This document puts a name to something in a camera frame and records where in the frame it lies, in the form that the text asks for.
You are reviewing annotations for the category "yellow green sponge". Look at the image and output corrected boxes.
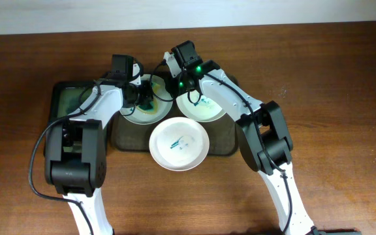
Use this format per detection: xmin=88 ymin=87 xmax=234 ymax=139
xmin=136 ymin=81 xmax=159 ymax=115

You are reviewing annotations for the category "light grey plate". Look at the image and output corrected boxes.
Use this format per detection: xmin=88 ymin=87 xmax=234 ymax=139
xmin=120 ymin=75 xmax=172 ymax=125

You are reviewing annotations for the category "pink plate with green stain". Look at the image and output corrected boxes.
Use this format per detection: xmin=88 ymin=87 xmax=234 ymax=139
xmin=149 ymin=117 xmax=210 ymax=172

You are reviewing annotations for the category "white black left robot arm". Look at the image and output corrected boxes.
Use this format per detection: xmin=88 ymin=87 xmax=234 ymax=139
xmin=42 ymin=71 xmax=146 ymax=234

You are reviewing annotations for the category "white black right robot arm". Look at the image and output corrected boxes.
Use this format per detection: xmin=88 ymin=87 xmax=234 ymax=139
xmin=167 ymin=61 xmax=319 ymax=234

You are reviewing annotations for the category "dark brown serving tray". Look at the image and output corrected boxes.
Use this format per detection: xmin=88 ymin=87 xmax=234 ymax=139
xmin=110 ymin=100 xmax=238 ymax=157

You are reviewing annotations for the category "cream plate with green stain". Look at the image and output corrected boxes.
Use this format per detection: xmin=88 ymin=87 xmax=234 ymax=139
xmin=176 ymin=90 xmax=226 ymax=122

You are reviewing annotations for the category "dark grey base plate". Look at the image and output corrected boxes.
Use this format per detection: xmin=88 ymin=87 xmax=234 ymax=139
xmin=309 ymin=228 xmax=362 ymax=235

